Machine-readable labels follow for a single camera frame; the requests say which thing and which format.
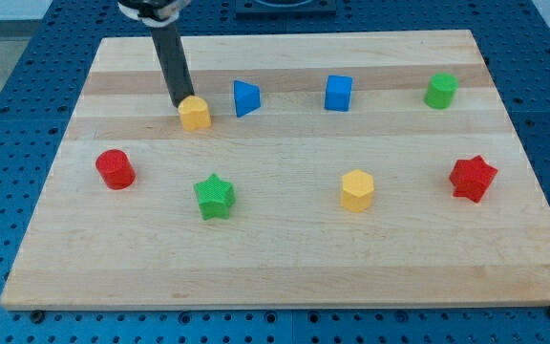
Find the green star block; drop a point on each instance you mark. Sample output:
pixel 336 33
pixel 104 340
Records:
pixel 215 197

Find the blue cube block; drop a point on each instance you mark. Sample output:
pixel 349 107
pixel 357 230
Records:
pixel 338 93

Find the green cylinder block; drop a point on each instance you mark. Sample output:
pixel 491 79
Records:
pixel 441 90

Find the blue triangle block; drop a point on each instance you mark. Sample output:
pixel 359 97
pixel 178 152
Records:
pixel 247 97

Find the light wooden board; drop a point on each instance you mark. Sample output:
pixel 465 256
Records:
pixel 288 243

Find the yellow heart block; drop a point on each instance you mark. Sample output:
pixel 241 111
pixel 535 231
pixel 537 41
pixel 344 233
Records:
pixel 194 113

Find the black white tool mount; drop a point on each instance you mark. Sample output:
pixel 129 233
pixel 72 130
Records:
pixel 153 13

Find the red cylinder block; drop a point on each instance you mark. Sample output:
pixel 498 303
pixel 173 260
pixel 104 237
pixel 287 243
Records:
pixel 115 169

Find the yellow hexagon block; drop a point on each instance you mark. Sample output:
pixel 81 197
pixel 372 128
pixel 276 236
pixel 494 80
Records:
pixel 357 190

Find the red star block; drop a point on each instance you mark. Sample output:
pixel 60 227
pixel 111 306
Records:
pixel 471 178

